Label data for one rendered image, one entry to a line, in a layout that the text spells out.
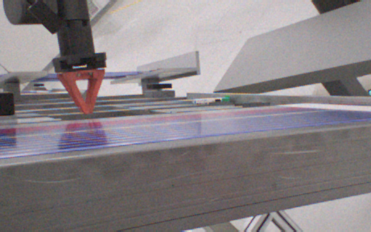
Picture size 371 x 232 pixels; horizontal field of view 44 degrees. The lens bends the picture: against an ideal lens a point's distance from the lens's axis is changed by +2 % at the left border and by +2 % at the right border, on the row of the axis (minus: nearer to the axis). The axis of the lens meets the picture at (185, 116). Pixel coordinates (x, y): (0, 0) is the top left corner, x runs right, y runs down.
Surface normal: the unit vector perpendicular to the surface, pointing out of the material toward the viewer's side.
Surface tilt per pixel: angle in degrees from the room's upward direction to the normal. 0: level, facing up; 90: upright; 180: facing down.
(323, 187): 90
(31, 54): 90
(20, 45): 90
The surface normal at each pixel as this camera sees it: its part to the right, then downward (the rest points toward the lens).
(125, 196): 0.48, 0.06
